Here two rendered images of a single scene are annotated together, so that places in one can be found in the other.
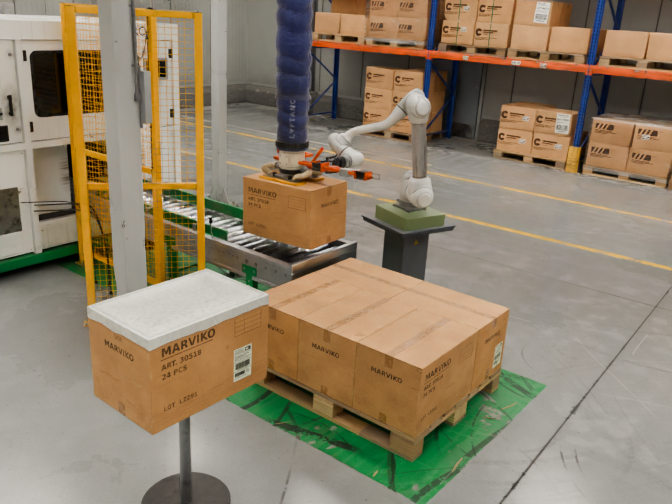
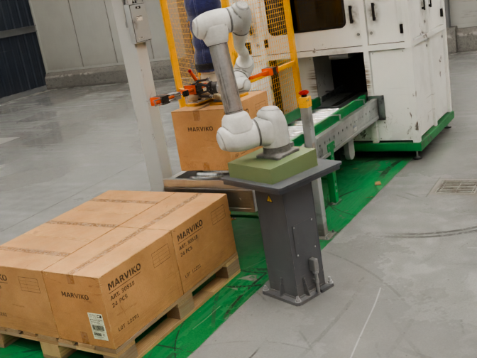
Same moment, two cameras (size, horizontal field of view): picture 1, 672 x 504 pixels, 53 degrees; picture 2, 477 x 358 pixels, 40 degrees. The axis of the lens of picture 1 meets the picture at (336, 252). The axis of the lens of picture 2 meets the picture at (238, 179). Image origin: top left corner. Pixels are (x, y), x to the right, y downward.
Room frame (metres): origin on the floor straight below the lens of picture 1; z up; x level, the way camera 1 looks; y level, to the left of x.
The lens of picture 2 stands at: (4.25, -4.04, 1.78)
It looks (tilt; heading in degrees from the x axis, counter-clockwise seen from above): 16 degrees down; 86
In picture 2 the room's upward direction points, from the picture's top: 10 degrees counter-clockwise
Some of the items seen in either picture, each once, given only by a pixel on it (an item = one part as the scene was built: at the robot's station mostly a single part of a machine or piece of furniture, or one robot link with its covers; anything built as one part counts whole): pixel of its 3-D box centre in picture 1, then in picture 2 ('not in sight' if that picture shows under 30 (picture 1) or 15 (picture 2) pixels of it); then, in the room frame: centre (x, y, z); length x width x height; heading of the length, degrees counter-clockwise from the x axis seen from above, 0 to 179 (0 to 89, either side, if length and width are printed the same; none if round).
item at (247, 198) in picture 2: (324, 270); (209, 198); (4.31, 0.07, 0.48); 0.70 x 0.03 x 0.15; 143
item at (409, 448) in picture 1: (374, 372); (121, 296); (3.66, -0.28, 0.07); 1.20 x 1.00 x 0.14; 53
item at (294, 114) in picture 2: (152, 212); (277, 122); (5.02, 1.45, 0.60); 1.60 x 0.10 x 0.09; 53
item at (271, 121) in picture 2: (412, 185); (270, 126); (4.71, -0.52, 1.01); 0.18 x 0.16 x 0.22; 11
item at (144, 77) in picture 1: (138, 95); (138, 23); (4.04, 1.22, 1.62); 0.20 x 0.05 x 0.30; 53
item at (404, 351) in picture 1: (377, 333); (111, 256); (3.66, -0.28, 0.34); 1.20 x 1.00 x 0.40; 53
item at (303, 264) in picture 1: (325, 256); (206, 183); (4.31, 0.07, 0.58); 0.70 x 0.03 x 0.06; 143
